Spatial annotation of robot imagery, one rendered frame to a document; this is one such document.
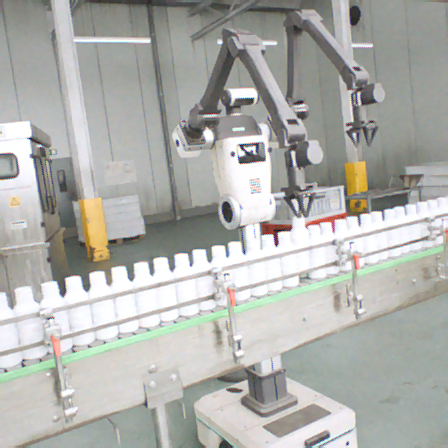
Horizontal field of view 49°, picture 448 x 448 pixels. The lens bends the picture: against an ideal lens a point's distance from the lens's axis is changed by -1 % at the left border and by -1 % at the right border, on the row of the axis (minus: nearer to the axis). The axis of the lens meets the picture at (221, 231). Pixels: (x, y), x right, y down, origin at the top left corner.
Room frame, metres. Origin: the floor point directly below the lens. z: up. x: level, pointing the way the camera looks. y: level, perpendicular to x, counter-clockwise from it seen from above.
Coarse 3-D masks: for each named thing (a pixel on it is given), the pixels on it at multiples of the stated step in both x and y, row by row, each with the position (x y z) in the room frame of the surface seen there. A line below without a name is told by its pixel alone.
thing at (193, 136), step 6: (180, 120) 2.09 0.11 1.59; (186, 120) 2.10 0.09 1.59; (180, 126) 2.09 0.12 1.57; (186, 126) 2.05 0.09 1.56; (186, 132) 2.05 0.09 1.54; (192, 132) 2.04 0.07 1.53; (198, 132) 2.04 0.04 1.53; (186, 138) 2.05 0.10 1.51; (192, 138) 2.06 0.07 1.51; (198, 138) 2.07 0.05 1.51; (204, 138) 2.09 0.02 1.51; (192, 144) 2.06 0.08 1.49; (198, 144) 2.07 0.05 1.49; (204, 144) 2.09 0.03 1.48
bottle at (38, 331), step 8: (24, 288) 1.14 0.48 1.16; (16, 296) 1.11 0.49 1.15; (24, 296) 1.11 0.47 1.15; (32, 296) 1.12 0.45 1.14; (16, 304) 1.11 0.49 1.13; (24, 304) 1.11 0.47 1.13; (32, 304) 1.11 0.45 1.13; (16, 312) 1.10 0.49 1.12; (24, 312) 1.10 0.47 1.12; (24, 320) 1.10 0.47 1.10; (32, 320) 1.10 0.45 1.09; (40, 320) 1.12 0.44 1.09; (24, 328) 1.10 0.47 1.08; (32, 328) 1.10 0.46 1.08; (40, 328) 1.12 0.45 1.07; (24, 336) 1.10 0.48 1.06; (32, 336) 1.10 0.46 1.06; (40, 336) 1.11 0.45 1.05; (24, 344) 1.10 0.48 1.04; (24, 352) 1.10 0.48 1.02; (32, 352) 1.10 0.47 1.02; (40, 352) 1.11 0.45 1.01
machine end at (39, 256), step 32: (0, 128) 4.51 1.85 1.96; (32, 128) 4.70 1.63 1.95; (0, 160) 4.54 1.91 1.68; (32, 160) 4.63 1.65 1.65; (0, 192) 4.53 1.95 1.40; (32, 192) 4.58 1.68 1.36; (0, 224) 4.52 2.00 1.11; (32, 224) 4.58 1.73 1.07; (0, 256) 4.48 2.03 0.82; (32, 256) 4.57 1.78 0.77; (64, 256) 5.89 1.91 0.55; (0, 288) 4.50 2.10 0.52; (32, 288) 4.56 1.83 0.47; (64, 288) 5.37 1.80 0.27
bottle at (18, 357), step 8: (0, 296) 1.08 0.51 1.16; (0, 304) 1.08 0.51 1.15; (0, 312) 1.07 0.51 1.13; (8, 312) 1.08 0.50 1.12; (0, 328) 1.06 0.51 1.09; (8, 328) 1.07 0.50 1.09; (16, 328) 1.09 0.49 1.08; (0, 336) 1.06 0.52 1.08; (8, 336) 1.07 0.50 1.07; (16, 336) 1.09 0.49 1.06; (0, 344) 1.06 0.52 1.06; (8, 344) 1.07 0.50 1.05; (16, 344) 1.08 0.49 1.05; (16, 352) 1.08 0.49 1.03; (0, 360) 1.06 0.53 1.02; (8, 360) 1.06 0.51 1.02; (16, 360) 1.07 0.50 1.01; (0, 368) 1.07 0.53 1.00
